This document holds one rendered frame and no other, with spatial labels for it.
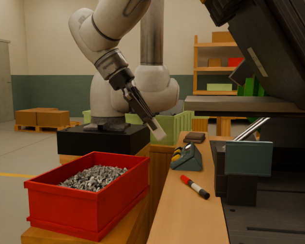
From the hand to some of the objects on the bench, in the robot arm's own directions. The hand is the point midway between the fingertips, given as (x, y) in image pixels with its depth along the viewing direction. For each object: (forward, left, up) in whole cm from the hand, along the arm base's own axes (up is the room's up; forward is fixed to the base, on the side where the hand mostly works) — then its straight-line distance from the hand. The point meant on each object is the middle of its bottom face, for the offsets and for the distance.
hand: (156, 129), depth 86 cm
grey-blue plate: (+22, -24, -13) cm, 34 cm away
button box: (+10, +5, -15) cm, 19 cm away
